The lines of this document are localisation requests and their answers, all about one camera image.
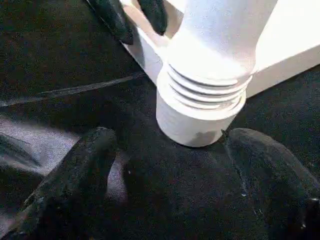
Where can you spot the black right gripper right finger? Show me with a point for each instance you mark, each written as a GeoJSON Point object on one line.
{"type": "Point", "coordinates": [275, 187]}

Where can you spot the white plastic table top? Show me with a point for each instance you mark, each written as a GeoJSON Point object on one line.
{"type": "Point", "coordinates": [287, 37]}

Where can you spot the white plastic table leg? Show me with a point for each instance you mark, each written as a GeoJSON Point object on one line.
{"type": "Point", "coordinates": [220, 37]}

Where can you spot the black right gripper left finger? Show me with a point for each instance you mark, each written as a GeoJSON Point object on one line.
{"type": "Point", "coordinates": [75, 187]}

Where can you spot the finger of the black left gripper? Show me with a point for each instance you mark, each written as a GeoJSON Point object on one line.
{"type": "Point", "coordinates": [156, 15]}
{"type": "Point", "coordinates": [115, 17]}

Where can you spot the black work surface mat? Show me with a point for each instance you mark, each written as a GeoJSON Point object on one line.
{"type": "Point", "coordinates": [62, 62]}

